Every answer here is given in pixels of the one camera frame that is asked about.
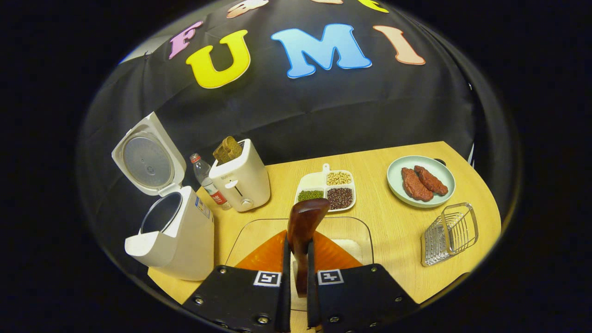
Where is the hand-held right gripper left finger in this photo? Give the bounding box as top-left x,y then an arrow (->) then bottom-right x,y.
182,230 -> 292,333

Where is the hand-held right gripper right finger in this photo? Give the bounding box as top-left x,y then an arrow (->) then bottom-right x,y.
306,233 -> 419,333

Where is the dark wooden spoon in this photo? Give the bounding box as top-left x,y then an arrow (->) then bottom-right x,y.
287,198 -> 331,296

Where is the white rice cooker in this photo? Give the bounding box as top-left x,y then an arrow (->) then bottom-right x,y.
111,112 -> 216,281

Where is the clear wire chopstick holder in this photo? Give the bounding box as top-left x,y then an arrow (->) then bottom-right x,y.
421,202 -> 479,267

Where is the clear rice container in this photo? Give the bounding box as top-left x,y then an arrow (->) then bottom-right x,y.
225,216 -> 374,311

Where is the pile of red beans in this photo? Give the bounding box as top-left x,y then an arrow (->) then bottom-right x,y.
327,187 -> 354,210

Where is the white divided bean tray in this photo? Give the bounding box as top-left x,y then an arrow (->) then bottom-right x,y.
295,163 -> 357,212

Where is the white toaster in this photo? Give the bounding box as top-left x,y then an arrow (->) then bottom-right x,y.
209,139 -> 271,212

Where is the pale green plate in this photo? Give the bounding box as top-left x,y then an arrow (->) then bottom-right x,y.
387,155 -> 456,209

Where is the plastic bottle red label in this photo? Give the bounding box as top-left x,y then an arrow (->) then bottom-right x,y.
189,153 -> 232,211

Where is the red meat slice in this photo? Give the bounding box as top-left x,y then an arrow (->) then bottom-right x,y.
413,165 -> 449,196
401,167 -> 434,202

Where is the black backdrop cloth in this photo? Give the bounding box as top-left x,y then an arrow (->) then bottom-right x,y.
79,0 -> 523,259

